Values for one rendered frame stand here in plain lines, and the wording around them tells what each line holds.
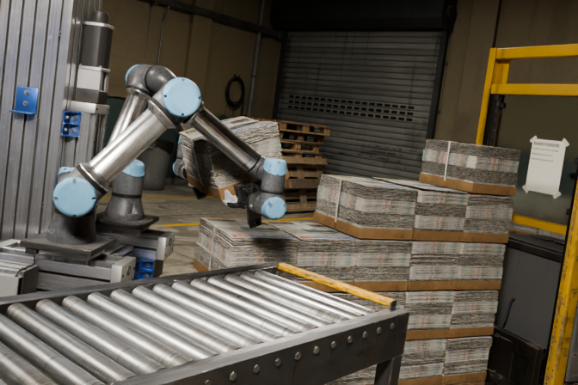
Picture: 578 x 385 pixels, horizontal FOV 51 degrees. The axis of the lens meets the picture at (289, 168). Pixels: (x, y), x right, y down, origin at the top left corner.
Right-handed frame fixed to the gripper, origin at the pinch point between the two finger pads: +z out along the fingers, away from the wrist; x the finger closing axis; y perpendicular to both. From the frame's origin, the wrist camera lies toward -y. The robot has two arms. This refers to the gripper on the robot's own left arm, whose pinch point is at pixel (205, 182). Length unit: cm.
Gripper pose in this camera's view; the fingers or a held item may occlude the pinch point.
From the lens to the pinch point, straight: 260.5
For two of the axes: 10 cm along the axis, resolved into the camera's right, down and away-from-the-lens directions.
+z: 4.6, 1.3, -8.8
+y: -2.0, -9.5, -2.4
